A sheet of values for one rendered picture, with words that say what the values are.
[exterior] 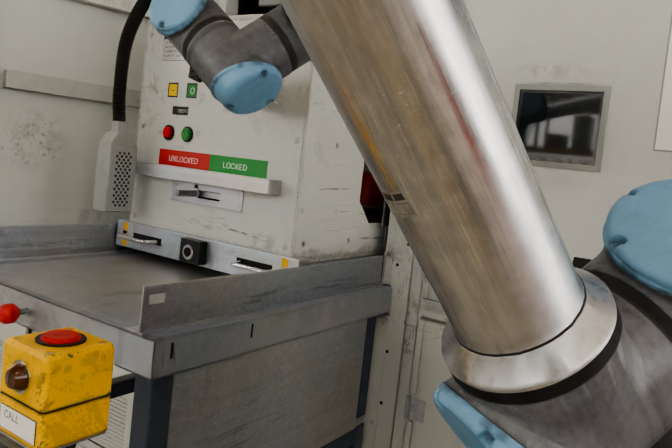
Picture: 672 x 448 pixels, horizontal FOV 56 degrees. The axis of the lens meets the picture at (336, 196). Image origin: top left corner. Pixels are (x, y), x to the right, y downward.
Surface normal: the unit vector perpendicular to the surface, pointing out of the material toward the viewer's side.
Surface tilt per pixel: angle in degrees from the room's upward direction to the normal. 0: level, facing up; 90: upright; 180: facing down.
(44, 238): 90
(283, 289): 90
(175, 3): 72
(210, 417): 90
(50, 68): 90
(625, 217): 42
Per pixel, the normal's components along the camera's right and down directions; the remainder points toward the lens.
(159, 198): -0.56, -0.01
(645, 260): -0.22, -0.74
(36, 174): 0.69, 0.11
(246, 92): 0.53, 0.76
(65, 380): 0.83, 0.14
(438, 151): 0.00, 0.41
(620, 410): 0.46, 0.14
